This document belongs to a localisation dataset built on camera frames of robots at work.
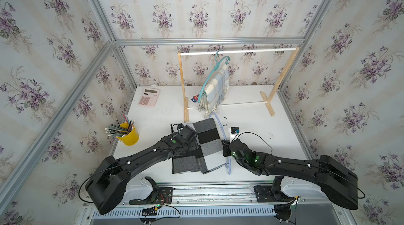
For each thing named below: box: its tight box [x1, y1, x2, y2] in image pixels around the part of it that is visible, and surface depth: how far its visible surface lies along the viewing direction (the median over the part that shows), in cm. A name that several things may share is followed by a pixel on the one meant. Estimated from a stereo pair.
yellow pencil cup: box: [115, 121, 140, 147], surface depth 88 cm
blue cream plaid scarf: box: [197, 64, 230, 115], surface depth 89 cm
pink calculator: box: [138, 88, 160, 107], surface depth 113 cm
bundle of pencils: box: [104, 113, 136, 138], surface depth 83 cm
